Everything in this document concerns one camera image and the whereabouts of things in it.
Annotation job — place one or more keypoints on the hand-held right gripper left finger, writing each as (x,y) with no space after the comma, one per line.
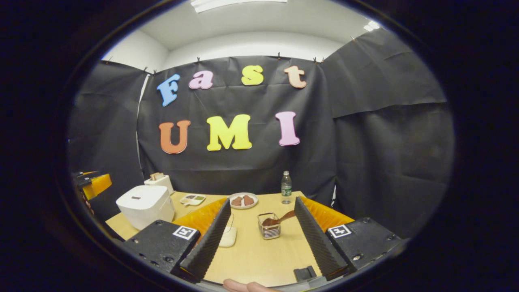
(211,243)

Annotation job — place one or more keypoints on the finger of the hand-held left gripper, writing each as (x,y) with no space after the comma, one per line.
(97,184)

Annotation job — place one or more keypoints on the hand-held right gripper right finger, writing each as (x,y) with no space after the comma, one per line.
(314,235)

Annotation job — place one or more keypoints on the wooden spoon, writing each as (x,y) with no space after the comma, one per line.
(279,219)

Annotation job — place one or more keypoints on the white rice cooker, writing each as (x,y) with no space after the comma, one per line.
(146,205)

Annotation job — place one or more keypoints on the white divided grain dish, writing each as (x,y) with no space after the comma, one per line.
(194,199)

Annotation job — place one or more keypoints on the white round plate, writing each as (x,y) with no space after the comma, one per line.
(243,207)

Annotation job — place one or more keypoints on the brown meat piece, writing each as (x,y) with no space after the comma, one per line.
(248,200)
(236,201)

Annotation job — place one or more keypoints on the clear plastic water bottle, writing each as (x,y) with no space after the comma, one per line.
(286,188)

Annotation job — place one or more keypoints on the white toaster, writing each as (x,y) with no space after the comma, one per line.
(162,184)

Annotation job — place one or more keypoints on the black backdrop cloth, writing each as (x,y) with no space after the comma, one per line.
(365,142)

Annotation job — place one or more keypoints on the ceiling light panel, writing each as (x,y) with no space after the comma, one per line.
(372,26)
(227,5)

